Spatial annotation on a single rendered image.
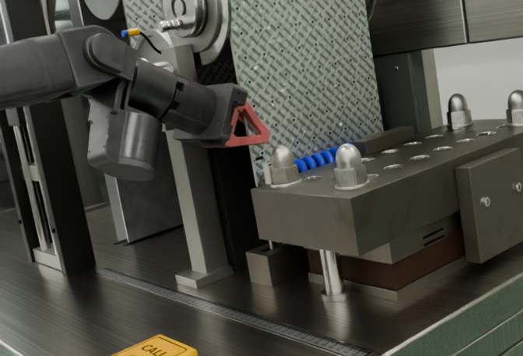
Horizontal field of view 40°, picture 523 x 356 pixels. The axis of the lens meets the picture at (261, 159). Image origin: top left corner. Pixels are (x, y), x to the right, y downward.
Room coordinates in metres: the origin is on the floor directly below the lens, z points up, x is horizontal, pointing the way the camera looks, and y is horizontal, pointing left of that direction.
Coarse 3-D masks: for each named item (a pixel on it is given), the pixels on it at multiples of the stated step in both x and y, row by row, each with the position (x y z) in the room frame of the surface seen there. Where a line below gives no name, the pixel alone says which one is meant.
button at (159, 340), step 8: (160, 336) 0.68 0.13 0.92; (136, 344) 0.66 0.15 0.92; (144, 344) 0.66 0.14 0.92; (152, 344) 0.66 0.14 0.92; (160, 344) 0.65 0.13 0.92; (168, 344) 0.65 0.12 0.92; (176, 344) 0.65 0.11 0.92; (184, 344) 0.65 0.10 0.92; (120, 352) 0.65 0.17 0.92; (128, 352) 0.65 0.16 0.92; (136, 352) 0.64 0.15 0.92; (144, 352) 0.64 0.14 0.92; (152, 352) 0.64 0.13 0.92; (160, 352) 0.63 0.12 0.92; (168, 352) 0.63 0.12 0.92; (176, 352) 0.63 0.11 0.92; (184, 352) 0.63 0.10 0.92; (192, 352) 0.63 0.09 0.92
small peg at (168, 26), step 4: (168, 20) 0.88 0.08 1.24; (172, 20) 0.88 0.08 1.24; (176, 20) 0.89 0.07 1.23; (180, 20) 0.89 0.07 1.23; (160, 24) 0.88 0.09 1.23; (164, 24) 0.87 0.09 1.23; (168, 24) 0.88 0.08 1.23; (172, 24) 0.88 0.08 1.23; (176, 24) 0.88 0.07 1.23; (180, 24) 0.89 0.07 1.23; (160, 28) 0.88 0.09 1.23; (164, 28) 0.87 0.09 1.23; (168, 28) 0.88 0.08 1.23; (172, 28) 0.88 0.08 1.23; (176, 28) 0.88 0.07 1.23; (180, 28) 0.89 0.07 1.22; (160, 32) 0.88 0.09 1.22; (164, 32) 0.88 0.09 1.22
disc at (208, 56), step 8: (160, 0) 0.96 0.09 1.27; (224, 0) 0.85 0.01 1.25; (224, 8) 0.85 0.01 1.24; (224, 16) 0.85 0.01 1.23; (224, 24) 0.86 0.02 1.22; (168, 32) 0.96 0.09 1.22; (224, 32) 0.86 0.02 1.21; (176, 40) 0.94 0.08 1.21; (216, 40) 0.87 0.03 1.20; (224, 40) 0.86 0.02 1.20; (208, 48) 0.89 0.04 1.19; (216, 48) 0.87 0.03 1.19; (200, 56) 0.90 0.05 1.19; (208, 56) 0.89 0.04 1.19; (216, 56) 0.88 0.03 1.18; (200, 64) 0.91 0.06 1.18
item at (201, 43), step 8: (208, 0) 0.87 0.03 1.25; (216, 0) 0.85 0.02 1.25; (208, 8) 0.87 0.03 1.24; (216, 8) 0.86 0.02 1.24; (208, 16) 0.87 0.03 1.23; (216, 16) 0.86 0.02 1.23; (208, 24) 0.87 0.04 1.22; (216, 24) 0.86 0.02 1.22; (208, 32) 0.88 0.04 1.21; (216, 32) 0.87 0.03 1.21; (184, 40) 0.92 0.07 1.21; (192, 40) 0.90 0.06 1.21; (200, 40) 0.89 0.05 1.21; (208, 40) 0.88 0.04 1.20; (192, 48) 0.91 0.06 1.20; (200, 48) 0.89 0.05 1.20
